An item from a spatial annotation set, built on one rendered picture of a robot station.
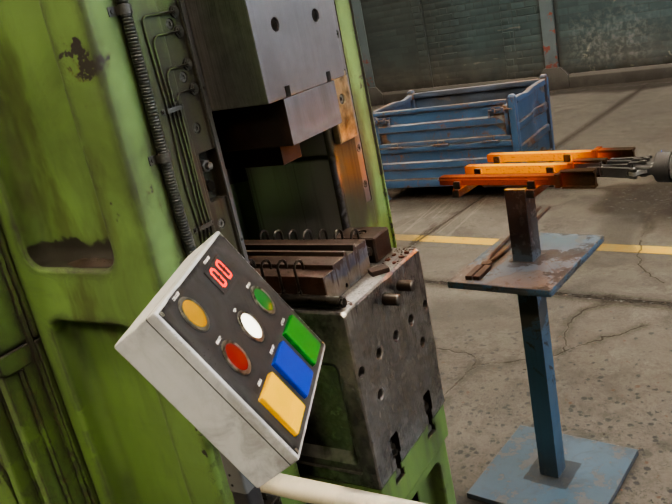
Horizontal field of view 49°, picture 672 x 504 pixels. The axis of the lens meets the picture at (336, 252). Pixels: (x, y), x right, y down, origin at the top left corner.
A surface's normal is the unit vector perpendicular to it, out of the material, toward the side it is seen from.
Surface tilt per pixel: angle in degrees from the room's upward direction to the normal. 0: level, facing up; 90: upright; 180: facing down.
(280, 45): 90
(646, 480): 0
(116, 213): 89
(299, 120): 90
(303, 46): 90
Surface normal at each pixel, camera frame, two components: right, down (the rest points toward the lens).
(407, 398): 0.84, 0.00
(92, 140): -0.50, 0.36
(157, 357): -0.10, 0.34
